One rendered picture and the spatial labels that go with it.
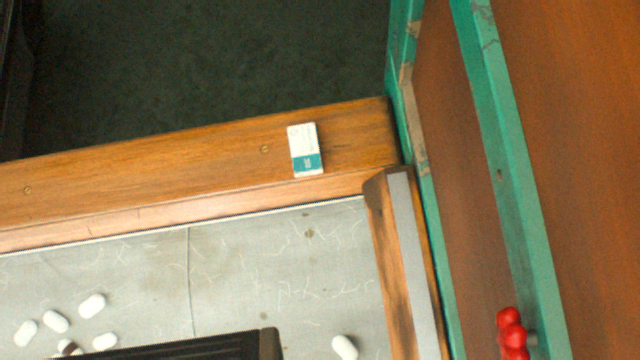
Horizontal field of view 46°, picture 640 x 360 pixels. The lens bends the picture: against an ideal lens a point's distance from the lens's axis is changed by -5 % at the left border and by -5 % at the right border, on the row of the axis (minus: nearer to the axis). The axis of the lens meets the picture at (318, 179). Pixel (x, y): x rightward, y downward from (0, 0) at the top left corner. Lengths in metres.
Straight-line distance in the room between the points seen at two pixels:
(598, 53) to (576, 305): 0.15
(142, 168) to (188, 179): 0.06
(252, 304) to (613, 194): 0.68
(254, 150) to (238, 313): 0.20
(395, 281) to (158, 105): 1.11
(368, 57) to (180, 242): 0.97
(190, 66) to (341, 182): 0.97
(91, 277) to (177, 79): 0.94
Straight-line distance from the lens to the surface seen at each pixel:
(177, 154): 1.00
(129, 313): 1.00
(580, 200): 0.38
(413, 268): 0.85
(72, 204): 1.02
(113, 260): 1.01
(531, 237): 0.45
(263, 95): 1.83
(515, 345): 0.45
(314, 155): 0.95
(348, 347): 0.94
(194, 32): 1.92
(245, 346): 0.62
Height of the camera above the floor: 1.70
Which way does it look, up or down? 75 degrees down
